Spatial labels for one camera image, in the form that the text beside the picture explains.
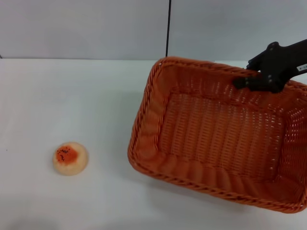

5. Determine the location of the orange woven plastic basket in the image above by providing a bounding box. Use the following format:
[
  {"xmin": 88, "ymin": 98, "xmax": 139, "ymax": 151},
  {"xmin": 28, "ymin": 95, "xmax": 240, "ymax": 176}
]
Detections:
[{"xmin": 127, "ymin": 56, "xmax": 307, "ymax": 214}]

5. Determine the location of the round bread with orange centre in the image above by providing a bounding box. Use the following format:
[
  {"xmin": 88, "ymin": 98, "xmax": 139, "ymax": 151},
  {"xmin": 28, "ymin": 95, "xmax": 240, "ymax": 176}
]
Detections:
[{"xmin": 52, "ymin": 142, "xmax": 90, "ymax": 176}]

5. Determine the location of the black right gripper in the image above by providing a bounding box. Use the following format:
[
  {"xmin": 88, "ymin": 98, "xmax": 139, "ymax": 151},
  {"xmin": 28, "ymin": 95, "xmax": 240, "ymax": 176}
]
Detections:
[{"xmin": 233, "ymin": 39, "xmax": 307, "ymax": 94}]

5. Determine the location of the black vertical wall strip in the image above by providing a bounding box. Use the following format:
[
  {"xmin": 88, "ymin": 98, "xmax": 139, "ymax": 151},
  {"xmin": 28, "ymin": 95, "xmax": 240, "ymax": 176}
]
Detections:
[{"xmin": 165, "ymin": 0, "xmax": 172, "ymax": 58}]

